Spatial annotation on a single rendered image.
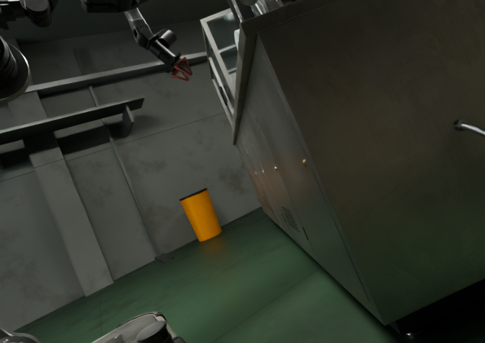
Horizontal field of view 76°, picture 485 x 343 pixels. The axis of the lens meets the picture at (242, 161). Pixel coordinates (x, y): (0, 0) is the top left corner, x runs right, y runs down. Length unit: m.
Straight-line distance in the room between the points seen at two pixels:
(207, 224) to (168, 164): 1.02
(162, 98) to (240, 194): 1.73
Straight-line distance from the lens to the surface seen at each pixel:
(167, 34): 1.50
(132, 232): 4.13
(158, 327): 0.80
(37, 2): 1.48
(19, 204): 4.20
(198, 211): 3.75
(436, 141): 0.90
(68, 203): 3.98
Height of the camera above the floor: 0.56
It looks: 2 degrees up
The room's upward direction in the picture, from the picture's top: 23 degrees counter-clockwise
